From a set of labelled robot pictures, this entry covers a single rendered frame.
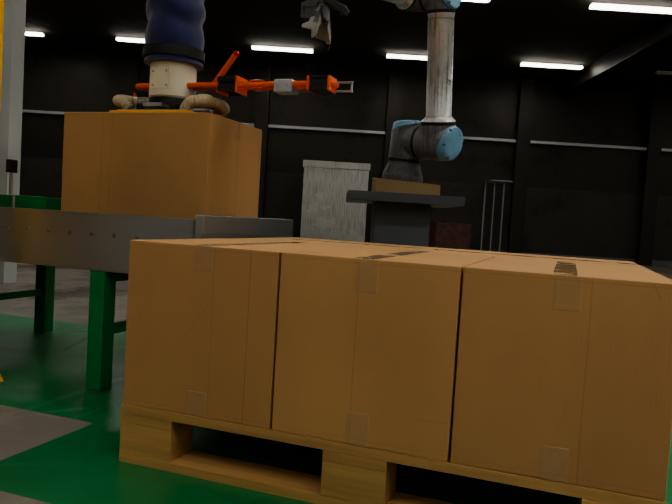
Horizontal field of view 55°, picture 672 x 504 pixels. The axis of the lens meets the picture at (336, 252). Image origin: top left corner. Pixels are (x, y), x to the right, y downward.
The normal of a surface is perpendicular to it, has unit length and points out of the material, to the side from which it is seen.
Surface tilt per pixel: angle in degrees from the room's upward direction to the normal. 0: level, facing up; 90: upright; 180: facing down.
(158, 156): 90
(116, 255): 90
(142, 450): 90
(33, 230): 90
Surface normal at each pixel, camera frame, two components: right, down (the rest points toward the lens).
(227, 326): -0.33, 0.03
